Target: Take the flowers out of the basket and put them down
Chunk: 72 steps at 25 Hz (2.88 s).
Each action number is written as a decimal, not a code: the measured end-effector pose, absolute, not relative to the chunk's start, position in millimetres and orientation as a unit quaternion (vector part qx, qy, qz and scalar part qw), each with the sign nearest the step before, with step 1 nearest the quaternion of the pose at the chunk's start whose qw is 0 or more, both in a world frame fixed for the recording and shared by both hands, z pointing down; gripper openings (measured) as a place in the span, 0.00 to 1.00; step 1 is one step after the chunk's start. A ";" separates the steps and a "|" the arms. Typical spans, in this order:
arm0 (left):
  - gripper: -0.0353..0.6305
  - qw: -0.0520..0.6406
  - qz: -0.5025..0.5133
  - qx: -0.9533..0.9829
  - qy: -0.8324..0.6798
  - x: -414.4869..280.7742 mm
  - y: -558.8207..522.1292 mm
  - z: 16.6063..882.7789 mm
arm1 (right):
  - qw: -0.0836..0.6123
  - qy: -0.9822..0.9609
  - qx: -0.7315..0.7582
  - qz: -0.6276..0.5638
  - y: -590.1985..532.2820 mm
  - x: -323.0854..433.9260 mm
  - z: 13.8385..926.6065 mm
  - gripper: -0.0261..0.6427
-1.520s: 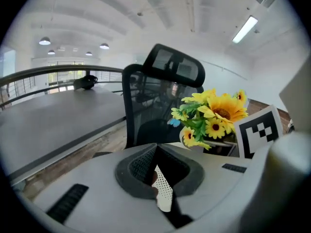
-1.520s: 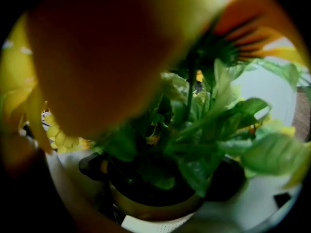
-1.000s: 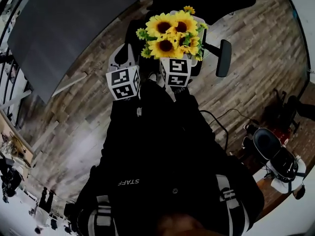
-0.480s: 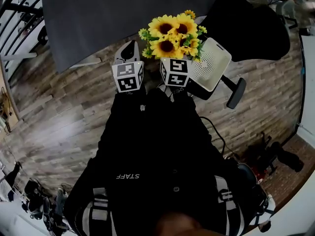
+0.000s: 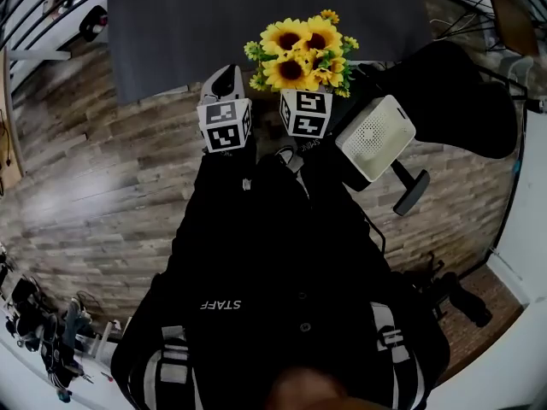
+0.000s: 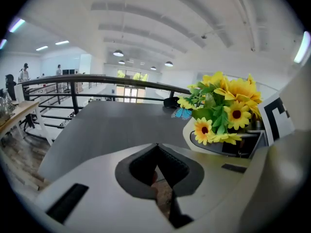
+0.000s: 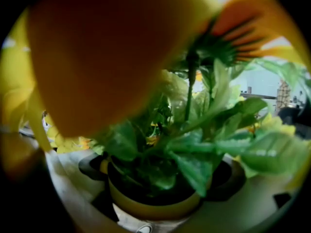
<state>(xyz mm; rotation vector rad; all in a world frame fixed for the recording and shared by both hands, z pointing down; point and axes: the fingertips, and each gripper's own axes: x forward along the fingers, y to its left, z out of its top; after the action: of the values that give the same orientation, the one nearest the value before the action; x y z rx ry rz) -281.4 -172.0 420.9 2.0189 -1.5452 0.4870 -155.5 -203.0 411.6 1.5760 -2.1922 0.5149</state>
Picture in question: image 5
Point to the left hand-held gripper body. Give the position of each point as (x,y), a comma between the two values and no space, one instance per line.
(222,126)

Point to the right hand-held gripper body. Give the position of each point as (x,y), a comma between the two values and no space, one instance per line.
(305,113)

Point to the yellow sunflower bouquet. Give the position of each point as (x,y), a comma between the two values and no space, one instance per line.
(295,54)

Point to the white perforated plastic basket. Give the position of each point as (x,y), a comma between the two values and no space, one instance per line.
(372,139)

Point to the person's right forearm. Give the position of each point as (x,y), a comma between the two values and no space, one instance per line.
(329,173)

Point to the person's left forearm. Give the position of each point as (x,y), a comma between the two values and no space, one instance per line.
(222,177)

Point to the person's black white shoe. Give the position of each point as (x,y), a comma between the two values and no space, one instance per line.
(285,156)

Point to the person's black jacket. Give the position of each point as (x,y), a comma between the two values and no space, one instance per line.
(265,250)

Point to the black waste bin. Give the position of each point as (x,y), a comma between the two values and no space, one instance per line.
(92,24)

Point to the black office chair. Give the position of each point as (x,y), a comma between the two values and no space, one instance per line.
(448,101)

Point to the black metal railing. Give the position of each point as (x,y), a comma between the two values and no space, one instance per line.
(38,2)

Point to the cluttered wooden desk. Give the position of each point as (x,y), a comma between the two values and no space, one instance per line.
(10,143)

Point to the brown wooden table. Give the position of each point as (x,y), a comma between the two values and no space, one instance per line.
(513,19)

